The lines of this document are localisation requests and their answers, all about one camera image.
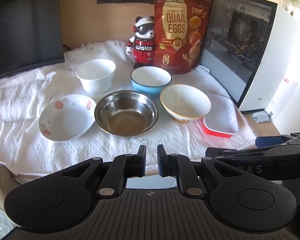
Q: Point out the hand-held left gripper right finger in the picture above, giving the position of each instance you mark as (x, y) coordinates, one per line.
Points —
(162, 162)

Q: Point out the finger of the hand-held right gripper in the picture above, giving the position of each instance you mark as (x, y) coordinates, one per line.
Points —
(215, 152)
(272, 140)

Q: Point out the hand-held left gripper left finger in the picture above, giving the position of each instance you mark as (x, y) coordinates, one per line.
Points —
(140, 161)

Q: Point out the red plastic tray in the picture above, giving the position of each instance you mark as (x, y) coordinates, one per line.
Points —
(215, 134)

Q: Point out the white plastic tray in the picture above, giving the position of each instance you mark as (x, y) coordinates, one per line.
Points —
(222, 115)

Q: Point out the stainless steel bowl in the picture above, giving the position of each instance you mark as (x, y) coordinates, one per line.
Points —
(125, 115)

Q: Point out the blue bowl with white inside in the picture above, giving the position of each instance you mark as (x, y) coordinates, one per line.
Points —
(150, 78)

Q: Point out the white bowl with small print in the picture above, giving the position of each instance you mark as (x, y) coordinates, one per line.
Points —
(97, 82)

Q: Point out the white textured cloth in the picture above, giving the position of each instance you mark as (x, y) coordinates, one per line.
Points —
(165, 140)

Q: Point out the small white green packet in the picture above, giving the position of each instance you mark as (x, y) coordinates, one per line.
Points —
(261, 117)

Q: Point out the white bowl with yellow rim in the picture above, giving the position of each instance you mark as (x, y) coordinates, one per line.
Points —
(185, 102)

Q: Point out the white computer case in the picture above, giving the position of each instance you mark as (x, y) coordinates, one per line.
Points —
(270, 62)

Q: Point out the white bowl with pink flowers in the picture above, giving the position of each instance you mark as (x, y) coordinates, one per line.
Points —
(65, 120)

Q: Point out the panda figurine in red suit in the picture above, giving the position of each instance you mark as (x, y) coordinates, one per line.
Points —
(142, 47)

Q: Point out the red snack bag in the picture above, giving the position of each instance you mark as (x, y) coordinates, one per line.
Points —
(180, 35)

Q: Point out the black computer monitor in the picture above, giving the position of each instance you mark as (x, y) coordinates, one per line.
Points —
(22, 30)

